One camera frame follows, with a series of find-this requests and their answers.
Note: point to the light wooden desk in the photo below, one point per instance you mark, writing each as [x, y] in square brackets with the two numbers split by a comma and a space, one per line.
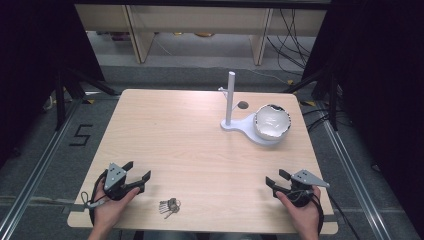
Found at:
[200, 18]

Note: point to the dark round knob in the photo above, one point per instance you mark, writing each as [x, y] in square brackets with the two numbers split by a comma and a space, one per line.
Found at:
[243, 105]

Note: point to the person's left hand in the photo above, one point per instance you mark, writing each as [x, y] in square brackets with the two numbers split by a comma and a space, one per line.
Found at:
[110, 211]

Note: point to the black metal stand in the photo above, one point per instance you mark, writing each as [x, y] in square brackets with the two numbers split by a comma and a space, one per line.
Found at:
[61, 100]
[331, 100]

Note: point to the white bowl with dark rim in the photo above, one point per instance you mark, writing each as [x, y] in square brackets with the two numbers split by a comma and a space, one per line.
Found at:
[271, 121]

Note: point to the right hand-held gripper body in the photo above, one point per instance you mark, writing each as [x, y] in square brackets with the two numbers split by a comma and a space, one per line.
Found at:
[301, 191]

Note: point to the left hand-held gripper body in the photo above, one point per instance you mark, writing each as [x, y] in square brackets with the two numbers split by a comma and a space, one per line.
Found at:
[113, 178]

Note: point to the white stand with pole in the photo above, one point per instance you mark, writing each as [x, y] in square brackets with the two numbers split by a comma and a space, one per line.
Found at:
[241, 126]

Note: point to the bunch of metal keys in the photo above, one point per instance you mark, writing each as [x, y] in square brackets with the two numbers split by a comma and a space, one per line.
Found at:
[170, 206]

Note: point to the person's right hand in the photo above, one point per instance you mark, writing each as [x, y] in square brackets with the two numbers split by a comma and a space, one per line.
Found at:
[306, 216]

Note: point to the dark curtain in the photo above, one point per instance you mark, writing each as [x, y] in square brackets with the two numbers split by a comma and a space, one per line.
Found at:
[383, 83]
[33, 60]

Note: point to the aluminium floor rail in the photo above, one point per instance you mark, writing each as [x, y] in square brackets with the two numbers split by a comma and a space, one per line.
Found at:
[356, 180]
[36, 173]

